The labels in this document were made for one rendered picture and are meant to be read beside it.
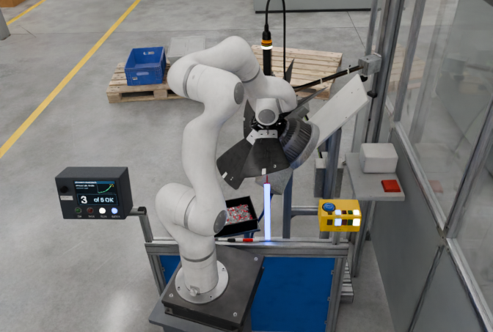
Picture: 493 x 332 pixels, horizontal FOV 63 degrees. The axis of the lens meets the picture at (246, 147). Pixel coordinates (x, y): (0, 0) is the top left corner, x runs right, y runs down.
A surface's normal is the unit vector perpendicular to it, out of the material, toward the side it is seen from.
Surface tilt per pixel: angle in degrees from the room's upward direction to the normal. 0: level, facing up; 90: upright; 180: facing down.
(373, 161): 90
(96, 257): 0
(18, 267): 0
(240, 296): 2
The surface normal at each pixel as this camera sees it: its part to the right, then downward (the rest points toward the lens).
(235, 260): -0.02, -0.80
